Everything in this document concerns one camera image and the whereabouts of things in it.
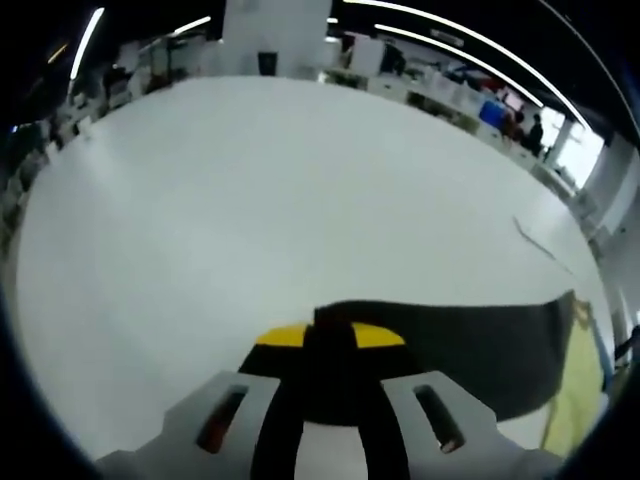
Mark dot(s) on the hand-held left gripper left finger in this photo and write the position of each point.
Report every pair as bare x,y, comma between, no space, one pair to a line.
220,415

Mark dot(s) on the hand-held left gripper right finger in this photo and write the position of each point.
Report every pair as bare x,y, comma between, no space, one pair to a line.
450,425

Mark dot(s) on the yellow garment with coloured sleeves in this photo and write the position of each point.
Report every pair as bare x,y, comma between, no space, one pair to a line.
475,350

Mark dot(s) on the blue bin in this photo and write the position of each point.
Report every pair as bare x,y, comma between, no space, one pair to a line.
491,111

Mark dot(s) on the pink lit screen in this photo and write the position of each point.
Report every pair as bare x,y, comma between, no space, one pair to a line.
513,100

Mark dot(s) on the long ceiling light strip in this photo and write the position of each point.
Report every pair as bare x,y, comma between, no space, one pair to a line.
465,56
475,37

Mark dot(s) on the white pillar with black panel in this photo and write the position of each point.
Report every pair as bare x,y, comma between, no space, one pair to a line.
280,30

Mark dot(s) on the short ceiling light strip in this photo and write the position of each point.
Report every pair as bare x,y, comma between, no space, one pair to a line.
192,25

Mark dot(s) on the straight ceiling light strip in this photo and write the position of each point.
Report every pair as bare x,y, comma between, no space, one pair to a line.
87,42

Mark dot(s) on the yellowish ceiling lamp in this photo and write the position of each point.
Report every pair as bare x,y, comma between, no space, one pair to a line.
57,53

